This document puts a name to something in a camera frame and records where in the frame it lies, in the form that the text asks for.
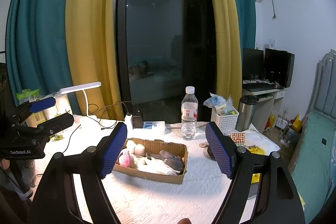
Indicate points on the grey headboard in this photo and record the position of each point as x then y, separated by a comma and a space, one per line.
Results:
323, 95

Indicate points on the white desk lamp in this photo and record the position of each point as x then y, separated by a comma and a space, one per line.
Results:
82, 88

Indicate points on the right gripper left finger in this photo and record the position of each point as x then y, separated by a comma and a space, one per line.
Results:
86, 176

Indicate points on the brown plush pouch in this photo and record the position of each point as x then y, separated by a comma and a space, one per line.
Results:
136, 149

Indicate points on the yellow curtain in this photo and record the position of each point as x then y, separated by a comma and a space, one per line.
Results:
145, 52

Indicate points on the paper cup package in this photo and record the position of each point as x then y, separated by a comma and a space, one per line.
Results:
61, 106

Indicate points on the person's thumb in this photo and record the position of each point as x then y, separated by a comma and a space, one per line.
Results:
184, 221

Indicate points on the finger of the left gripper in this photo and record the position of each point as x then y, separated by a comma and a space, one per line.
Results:
39, 105
55, 125

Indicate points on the steel thermos mug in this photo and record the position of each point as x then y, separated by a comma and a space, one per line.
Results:
247, 107

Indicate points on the clear water bottle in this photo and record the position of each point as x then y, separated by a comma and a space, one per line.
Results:
189, 114

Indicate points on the black monitor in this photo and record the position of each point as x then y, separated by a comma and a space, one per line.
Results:
267, 69

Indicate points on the grey tablet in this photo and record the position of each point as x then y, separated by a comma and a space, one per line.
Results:
253, 191

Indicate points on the white charger adapter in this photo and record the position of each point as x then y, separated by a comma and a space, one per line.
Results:
128, 120

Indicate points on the cardboard box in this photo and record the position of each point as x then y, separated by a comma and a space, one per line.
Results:
154, 146

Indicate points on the teal curtain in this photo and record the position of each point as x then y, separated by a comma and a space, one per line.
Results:
36, 46

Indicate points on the pink plush pouch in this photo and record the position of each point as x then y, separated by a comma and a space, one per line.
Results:
126, 160

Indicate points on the patterned card pack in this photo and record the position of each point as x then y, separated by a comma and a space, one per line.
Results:
238, 138

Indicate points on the white cloth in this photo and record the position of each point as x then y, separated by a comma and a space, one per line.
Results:
154, 166

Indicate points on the white tablecloth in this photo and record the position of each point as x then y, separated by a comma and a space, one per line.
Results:
143, 197

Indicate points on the black dotted glove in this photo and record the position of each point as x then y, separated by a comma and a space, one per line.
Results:
174, 162

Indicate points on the black round pouch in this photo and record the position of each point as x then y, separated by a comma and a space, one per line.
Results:
210, 153

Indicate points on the yellow tissue pack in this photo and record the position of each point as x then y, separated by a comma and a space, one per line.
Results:
255, 178

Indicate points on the white plastic basket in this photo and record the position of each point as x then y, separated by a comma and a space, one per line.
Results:
226, 123

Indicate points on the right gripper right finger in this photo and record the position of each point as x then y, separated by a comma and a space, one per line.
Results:
277, 199

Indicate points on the teal bed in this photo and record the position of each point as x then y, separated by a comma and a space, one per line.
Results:
313, 168

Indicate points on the yellow plastic bag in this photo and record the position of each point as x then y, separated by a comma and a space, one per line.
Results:
257, 150

